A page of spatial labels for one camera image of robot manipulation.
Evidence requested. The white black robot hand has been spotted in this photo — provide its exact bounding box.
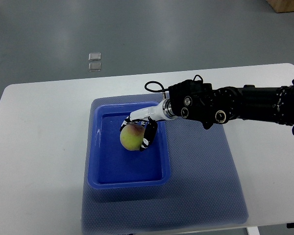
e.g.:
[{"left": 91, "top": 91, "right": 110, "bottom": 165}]
[{"left": 120, "top": 98, "right": 177, "bottom": 152}]

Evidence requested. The green red peach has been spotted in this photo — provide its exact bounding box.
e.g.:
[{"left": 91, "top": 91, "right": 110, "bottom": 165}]
[{"left": 120, "top": 124, "right": 145, "bottom": 151}]

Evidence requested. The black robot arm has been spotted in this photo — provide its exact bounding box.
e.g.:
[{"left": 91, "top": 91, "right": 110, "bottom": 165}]
[{"left": 158, "top": 75, "right": 294, "bottom": 135}]

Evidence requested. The upper metal floor plate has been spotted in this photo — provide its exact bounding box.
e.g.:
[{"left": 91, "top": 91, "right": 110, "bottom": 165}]
[{"left": 88, "top": 52, "right": 101, "bottom": 61}]

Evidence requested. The blue plastic tray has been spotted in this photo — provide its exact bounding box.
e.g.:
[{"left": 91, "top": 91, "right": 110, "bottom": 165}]
[{"left": 85, "top": 100, "right": 171, "bottom": 189}]

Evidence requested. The blue grey table mat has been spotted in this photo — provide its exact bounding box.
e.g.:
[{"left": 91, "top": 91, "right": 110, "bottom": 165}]
[{"left": 81, "top": 94, "right": 248, "bottom": 235}]

